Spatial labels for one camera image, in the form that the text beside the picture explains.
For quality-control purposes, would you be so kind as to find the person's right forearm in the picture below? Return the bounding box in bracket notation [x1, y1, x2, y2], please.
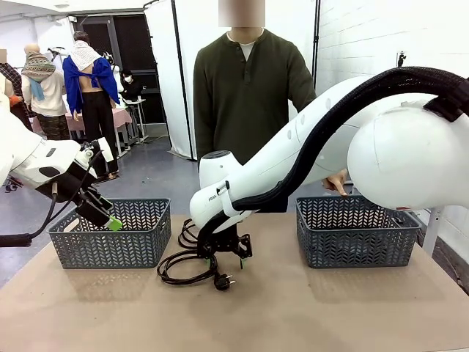
[193, 135, 213, 162]

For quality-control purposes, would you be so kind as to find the seated person with mask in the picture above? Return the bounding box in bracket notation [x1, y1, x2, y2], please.
[122, 68, 144, 102]

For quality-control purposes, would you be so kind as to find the white table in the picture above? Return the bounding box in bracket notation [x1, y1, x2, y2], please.
[417, 205, 469, 257]

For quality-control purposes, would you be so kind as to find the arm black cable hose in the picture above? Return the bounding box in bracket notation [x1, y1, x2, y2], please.
[197, 66, 469, 254]
[0, 148, 103, 247]

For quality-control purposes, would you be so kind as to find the black cable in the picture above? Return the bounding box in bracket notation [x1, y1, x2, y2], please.
[177, 218, 201, 250]

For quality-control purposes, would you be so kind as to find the bystander in plaid shirt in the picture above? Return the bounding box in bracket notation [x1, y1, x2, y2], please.
[0, 49, 34, 133]

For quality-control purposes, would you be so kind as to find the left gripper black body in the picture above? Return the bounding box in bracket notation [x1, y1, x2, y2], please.
[38, 163, 98, 206]

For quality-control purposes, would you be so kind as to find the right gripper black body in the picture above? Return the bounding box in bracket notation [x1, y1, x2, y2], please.
[214, 226, 240, 254]

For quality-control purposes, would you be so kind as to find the small grey desk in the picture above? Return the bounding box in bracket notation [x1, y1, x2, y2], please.
[124, 98, 149, 144]

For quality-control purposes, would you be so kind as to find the person in olive henley shirt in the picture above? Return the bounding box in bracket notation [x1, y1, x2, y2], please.
[193, 0, 318, 216]

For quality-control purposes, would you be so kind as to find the mannequin with patterned scarf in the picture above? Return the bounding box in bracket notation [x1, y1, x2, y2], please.
[21, 43, 70, 142]

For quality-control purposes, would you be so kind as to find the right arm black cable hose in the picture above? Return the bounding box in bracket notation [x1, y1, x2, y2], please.
[197, 66, 469, 254]

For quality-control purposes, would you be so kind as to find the black power cable angled plug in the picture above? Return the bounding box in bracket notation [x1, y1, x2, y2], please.
[156, 251, 237, 293]

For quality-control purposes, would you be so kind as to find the pink table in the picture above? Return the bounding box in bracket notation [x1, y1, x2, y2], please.
[31, 108, 135, 151]

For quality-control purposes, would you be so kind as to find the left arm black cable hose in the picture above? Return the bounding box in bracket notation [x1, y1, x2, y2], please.
[0, 148, 103, 247]

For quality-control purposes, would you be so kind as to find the grey plastic lattice basket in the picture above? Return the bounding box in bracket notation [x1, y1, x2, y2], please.
[47, 197, 172, 271]
[295, 194, 421, 269]

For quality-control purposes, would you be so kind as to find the black framed glass door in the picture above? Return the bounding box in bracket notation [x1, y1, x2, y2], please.
[75, 14, 168, 125]

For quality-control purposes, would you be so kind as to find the mannequin with blue cardigan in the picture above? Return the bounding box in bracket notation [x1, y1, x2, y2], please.
[62, 31, 122, 180]

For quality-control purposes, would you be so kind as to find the person's left hand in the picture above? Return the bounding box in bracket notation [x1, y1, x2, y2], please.
[321, 169, 349, 197]

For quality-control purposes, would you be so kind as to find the left arm white wrist camera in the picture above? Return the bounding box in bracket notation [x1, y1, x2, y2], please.
[75, 138, 114, 172]

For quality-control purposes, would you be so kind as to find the white folding screen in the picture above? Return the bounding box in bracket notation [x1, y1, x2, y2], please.
[144, 0, 320, 161]

